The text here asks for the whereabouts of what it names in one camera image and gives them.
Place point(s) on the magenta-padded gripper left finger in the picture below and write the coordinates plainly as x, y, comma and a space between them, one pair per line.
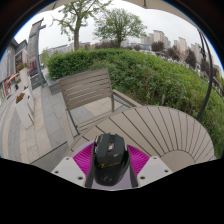
81, 161

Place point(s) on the black computer mouse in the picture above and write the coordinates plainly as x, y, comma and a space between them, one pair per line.
110, 160

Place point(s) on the grey slatted outdoor chair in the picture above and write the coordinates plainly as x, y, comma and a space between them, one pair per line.
86, 88

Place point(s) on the distant apartment buildings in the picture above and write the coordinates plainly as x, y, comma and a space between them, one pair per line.
159, 36

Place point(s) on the white planter box with flowers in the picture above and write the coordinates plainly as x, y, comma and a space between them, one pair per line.
24, 111
25, 80

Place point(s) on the round leafy tree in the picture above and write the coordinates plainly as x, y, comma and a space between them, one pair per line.
118, 25

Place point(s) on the tall bare-trunk tree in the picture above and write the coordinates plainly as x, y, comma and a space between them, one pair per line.
76, 35

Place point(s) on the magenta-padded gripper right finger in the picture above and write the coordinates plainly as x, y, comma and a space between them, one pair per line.
140, 161

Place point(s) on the beige patio umbrella canopy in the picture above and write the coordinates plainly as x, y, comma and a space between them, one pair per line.
160, 6

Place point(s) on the green hedge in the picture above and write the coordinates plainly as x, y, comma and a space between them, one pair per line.
150, 73

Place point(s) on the dark sign pillar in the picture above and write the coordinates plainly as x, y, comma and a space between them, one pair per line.
33, 50

